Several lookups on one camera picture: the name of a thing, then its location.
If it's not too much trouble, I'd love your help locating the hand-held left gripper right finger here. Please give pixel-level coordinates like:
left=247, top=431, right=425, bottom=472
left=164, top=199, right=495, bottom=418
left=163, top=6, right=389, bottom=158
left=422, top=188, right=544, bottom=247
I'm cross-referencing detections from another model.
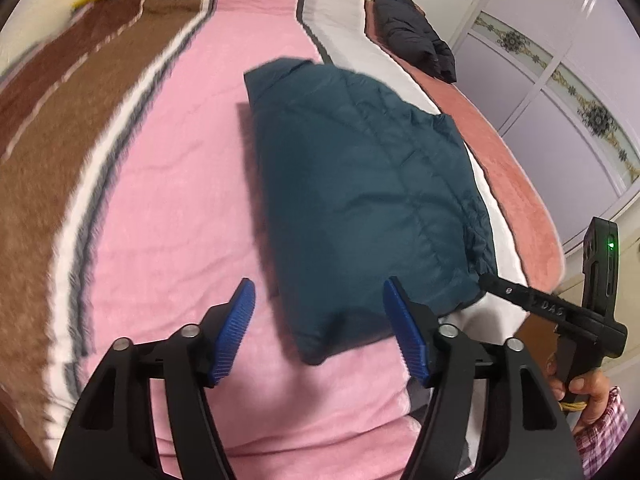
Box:
left=382, top=276, right=587, bottom=480

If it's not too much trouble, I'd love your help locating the person's right forearm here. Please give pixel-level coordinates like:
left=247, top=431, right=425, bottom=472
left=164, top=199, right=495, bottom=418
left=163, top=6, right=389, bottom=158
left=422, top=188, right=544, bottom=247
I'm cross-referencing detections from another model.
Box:
left=571, top=385, right=632, bottom=479

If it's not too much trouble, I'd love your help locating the person's right hand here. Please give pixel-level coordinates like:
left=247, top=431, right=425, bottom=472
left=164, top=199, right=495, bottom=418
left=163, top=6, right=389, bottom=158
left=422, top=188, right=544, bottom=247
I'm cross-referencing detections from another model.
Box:
left=547, top=352, right=615, bottom=434

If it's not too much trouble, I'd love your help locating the lilac wardrobe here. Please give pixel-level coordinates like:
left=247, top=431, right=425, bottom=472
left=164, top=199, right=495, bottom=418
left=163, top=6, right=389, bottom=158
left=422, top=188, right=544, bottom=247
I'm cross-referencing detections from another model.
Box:
left=446, top=0, right=640, bottom=263

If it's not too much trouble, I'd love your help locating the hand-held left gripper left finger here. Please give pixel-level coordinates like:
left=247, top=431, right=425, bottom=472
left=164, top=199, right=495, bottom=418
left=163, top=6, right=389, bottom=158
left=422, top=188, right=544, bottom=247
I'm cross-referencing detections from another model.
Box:
left=50, top=277, right=257, bottom=480

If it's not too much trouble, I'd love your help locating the black puffer jacket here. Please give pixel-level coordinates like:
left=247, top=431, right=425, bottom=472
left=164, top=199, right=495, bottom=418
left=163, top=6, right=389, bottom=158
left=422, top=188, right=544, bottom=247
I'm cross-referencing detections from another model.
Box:
left=373, top=0, right=459, bottom=85

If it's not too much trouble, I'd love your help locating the striped pink brown blanket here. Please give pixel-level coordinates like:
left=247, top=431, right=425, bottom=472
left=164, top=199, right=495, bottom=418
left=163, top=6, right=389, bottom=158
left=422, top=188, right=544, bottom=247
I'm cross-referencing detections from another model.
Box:
left=0, top=0, right=567, bottom=480

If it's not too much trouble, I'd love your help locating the teal puffer jacket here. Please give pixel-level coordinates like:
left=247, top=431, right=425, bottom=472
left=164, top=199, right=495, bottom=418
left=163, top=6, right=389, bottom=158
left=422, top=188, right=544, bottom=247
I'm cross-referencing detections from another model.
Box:
left=243, top=57, right=499, bottom=366

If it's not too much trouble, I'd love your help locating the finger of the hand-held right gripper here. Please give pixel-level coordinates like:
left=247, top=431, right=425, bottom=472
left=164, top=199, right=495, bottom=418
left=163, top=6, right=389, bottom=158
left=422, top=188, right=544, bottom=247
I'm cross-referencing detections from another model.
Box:
left=477, top=272, right=534, bottom=312

